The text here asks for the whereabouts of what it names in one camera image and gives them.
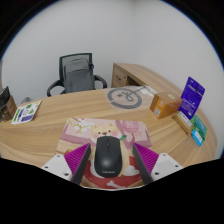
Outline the orange cardboard box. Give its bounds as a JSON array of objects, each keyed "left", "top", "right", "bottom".
[{"left": 149, "top": 91, "right": 184, "bottom": 120}]

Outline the black computer mouse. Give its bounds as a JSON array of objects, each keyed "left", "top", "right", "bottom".
[{"left": 93, "top": 135, "right": 121, "bottom": 179}]

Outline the pink cartoon print mouse pad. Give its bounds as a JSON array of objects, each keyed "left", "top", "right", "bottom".
[{"left": 54, "top": 116, "right": 153, "bottom": 190}]

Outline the purple standing sign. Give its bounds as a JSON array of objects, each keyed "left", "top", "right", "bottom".
[{"left": 178, "top": 76, "right": 206, "bottom": 120}]

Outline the blue flat box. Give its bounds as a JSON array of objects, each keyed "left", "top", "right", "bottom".
[{"left": 191, "top": 129, "right": 204, "bottom": 147}]

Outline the round grey mat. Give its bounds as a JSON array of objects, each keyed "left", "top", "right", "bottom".
[{"left": 106, "top": 85, "right": 148, "bottom": 110}]

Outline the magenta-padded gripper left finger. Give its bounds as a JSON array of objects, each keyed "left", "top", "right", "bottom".
[{"left": 40, "top": 143, "right": 92, "bottom": 185}]

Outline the yellow flat box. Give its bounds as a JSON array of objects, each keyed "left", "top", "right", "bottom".
[{"left": 172, "top": 111, "right": 194, "bottom": 135}]

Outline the white and green leaflet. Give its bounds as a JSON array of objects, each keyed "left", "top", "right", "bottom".
[{"left": 10, "top": 100, "right": 43, "bottom": 125}]

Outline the green flat box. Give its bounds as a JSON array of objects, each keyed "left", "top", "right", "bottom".
[{"left": 190, "top": 115, "right": 208, "bottom": 139}]

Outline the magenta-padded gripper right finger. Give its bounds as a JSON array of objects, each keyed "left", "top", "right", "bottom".
[{"left": 132, "top": 142, "right": 184, "bottom": 185}]

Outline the black mesh office chair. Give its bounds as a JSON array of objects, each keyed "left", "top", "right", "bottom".
[{"left": 46, "top": 52, "right": 108, "bottom": 98}]

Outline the large brown cardboard box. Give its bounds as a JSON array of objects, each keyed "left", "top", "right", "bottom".
[{"left": 0, "top": 85, "right": 18, "bottom": 123}]

